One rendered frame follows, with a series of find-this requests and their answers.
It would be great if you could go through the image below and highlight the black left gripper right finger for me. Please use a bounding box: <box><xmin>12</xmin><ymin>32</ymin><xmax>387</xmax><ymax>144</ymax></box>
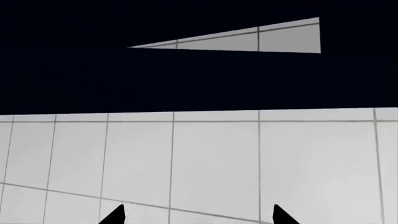
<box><xmin>272</xmin><ymin>203</ymin><xmax>301</xmax><ymax>224</ymax></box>

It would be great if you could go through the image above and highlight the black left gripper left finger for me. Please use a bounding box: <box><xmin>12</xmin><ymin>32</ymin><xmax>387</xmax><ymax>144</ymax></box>
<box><xmin>98</xmin><ymin>203</ymin><xmax>126</xmax><ymax>224</ymax></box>

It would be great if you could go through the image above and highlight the dark navy cabinet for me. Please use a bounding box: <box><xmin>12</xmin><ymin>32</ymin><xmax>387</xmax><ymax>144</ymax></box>
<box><xmin>0</xmin><ymin>0</ymin><xmax>398</xmax><ymax>116</ymax></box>

